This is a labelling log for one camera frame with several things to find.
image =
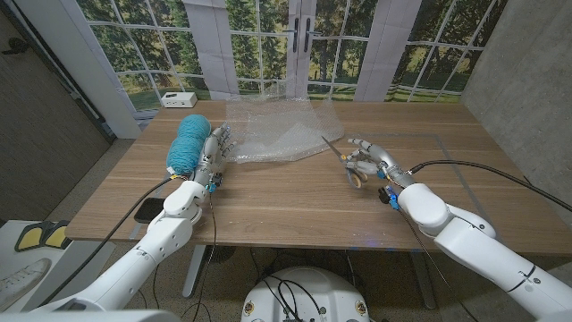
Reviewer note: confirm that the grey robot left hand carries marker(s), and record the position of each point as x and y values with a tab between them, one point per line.
212	154

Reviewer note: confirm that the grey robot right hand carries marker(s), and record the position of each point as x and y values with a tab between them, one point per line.
384	158

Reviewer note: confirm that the clear bubble wrap sheet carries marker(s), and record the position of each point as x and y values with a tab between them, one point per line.
286	129

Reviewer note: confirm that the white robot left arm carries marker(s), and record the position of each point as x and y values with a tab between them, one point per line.
134	264

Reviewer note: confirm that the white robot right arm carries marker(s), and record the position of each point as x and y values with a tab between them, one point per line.
482	250

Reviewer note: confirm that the teal yarn skein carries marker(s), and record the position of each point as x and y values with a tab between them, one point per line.
190	138

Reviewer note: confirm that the white power strip box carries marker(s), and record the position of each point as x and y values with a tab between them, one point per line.
179	99

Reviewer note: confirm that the black smartphone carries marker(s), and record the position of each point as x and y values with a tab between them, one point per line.
147	210

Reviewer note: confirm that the white table leg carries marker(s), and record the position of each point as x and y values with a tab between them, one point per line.
194	273

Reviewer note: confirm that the printed garden window backdrop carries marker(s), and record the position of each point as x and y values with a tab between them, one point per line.
156	44

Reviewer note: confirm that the grey table leg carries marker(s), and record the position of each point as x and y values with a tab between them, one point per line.
423	282

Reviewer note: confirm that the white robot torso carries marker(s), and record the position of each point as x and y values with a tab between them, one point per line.
322	290

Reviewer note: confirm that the dark wood door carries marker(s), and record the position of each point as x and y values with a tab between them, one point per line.
44	134

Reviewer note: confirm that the white sneaker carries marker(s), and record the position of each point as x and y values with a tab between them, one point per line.
22	282

